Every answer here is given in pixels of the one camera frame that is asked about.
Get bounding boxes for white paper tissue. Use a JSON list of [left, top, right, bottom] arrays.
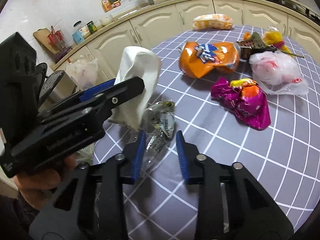
[[110, 46, 161, 131]]

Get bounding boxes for clear plastic bottle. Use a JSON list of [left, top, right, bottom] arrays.
[[140, 100, 175, 174]]

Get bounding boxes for white plastic bag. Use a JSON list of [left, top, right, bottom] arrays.
[[249, 51, 309, 95]]

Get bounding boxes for cream kitchen cabinets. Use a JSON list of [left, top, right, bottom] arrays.
[[51, 0, 319, 79]]

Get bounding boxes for person's left hand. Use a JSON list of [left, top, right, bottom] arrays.
[[13, 154, 77, 210]]

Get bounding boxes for white bag on floor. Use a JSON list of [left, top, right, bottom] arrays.
[[66, 56, 99, 90]]

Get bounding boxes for wooden cutting board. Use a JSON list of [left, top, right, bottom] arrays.
[[33, 28, 59, 55]]

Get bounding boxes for orange chip bag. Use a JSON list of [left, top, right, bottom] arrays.
[[178, 41, 241, 79]]

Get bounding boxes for purple snack wrapper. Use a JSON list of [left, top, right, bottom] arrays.
[[211, 77, 271, 131]]

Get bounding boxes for purple checkered tablecloth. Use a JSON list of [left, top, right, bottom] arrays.
[[124, 25, 319, 239]]

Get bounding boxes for orange white bread package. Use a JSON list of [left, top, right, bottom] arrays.
[[192, 14, 233, 31]]

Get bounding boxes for green checkered snack wrapper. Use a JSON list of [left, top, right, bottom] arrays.
[[236, 32, 276, 60]]

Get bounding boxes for yellow plastic bag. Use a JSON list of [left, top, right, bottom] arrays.
[[262, 26, 292, 55]]

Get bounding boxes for black gas stove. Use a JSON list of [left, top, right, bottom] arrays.
[[266, 0, 319, 25]]

